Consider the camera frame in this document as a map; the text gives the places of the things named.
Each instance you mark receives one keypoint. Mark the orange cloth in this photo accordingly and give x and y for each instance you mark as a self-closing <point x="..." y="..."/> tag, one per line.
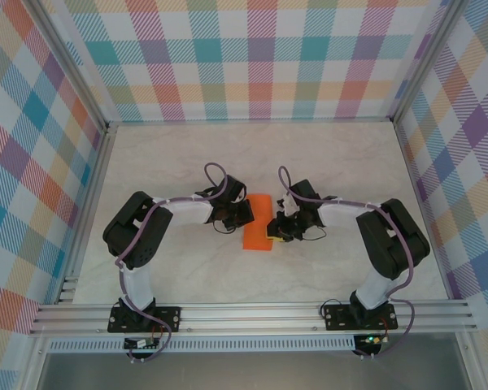
<point x="258" y="240"/>

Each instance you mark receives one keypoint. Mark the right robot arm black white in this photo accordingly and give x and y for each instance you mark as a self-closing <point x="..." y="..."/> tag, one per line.
<point x="394" y="239"/>

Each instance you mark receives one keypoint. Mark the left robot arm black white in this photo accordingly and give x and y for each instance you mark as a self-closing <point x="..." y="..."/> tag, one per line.
<point x="138" y="227"/>

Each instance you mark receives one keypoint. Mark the grey metal panel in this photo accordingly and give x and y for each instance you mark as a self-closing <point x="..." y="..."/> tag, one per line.
<point x="248" y="373"/>

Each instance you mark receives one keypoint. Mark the long aluminium mounting rail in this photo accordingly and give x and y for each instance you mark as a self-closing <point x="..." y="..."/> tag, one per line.
<point x="248" y="319"/>

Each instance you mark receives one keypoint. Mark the thin aluminium frame rail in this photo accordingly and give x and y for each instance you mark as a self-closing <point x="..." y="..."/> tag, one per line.
<point x="248" y="121"/>

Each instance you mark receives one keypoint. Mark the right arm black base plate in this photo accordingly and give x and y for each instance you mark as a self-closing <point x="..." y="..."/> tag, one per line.
<point x="337" y="317"/>

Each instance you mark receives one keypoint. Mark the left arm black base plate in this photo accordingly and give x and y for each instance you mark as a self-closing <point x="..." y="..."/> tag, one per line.
<point x="171" y="319"/>

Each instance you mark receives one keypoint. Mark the aluminium side rail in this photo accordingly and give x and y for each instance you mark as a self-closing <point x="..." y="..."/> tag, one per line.
<point x="90" y="203"/>

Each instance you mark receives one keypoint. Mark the aluminium frame post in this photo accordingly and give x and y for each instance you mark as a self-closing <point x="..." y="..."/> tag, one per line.
<point x="422" y="61"/>
<point x="77" y="61"/>

